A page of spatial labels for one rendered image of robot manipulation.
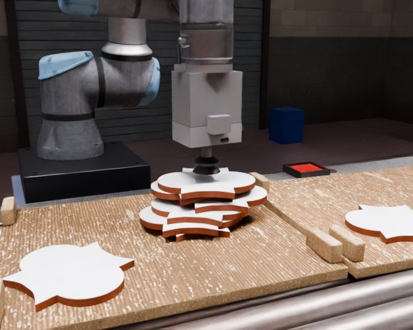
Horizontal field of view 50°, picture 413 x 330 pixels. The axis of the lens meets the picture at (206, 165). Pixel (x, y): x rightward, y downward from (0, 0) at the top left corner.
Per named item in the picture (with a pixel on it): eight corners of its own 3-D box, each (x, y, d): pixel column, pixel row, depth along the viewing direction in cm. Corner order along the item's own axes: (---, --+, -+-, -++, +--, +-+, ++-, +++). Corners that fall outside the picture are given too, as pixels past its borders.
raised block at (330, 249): (304, 245, 60) (305, 226, 60) (316, 243, 61) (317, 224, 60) (330, 265, 55) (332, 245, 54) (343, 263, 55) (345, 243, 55)
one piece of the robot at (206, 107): (195, 45, 56) (196, 169, 60) (255, 44, 60) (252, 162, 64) (165, 44, 64) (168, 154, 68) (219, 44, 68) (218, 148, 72)
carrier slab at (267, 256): (5, 219, 73) (4, 210, 73) (234, 191, 87) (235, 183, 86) (-19, 356, 41) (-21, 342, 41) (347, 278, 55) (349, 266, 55)
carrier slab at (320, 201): (244, 191, 87) (244, 183, 86) (414, 172, 99) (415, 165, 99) (356, 279, 55) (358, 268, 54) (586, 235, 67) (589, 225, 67)
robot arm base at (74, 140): (33, 148, 108) (29, 107, 105) (95, 143, 115) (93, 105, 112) (42, 164, 95) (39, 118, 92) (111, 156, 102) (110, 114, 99)
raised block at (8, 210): (4, 213, 72) (2, 196, 71) (17, 211, 72) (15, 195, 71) (2, 227, 66) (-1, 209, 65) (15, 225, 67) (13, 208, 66)
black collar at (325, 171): (282, 171, 102) (282, 164, 101) (310, 167, 104) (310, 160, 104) (300, 180, 95) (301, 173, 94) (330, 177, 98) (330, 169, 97)
